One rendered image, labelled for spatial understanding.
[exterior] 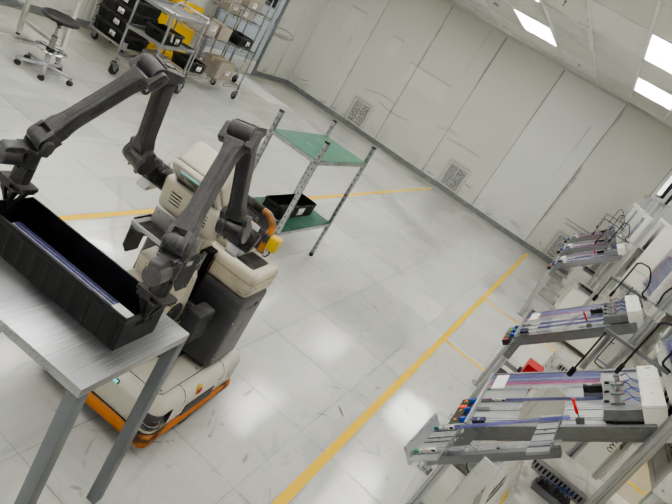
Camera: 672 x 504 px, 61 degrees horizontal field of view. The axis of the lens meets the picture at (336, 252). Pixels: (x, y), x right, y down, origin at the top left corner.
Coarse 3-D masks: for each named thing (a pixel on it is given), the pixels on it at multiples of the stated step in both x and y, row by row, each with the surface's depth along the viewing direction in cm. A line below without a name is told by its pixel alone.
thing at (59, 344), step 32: (0, 256) 165; (0, 288) 154; (32, 288) 161; (0, 320) 145; (32, 320) 150; (64, 320) 157; (160, 320) 179; (32, 352) 143; (64, 352) 147; (96, 352) 153; (128, 352) 159; (160, 352) 169; (64, 384) 141; (96, 384) 145; (160, 384) 186; (64, 416) 143; (128, 416) 191; (32, 480) 152; (96, 480) 202
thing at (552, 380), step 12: (576, 372) 279; (588, 372) 276; (600, 372) 273; (492, 384) 283; (504, 384) 280; (516, 384) 277; (528, 384) 274; (540, 384) 271; (552, 384) 268; (564, 384) 265; (576, 384) 262
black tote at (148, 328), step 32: (0, 224) 163; (32, 224) 181; (64, 224) 176; (32, 256) 160; (64, 256) 178; (96, 256) 174; (64, 288) 158; (128, 288) 172; (96, 320) 156; (128, 320) 153
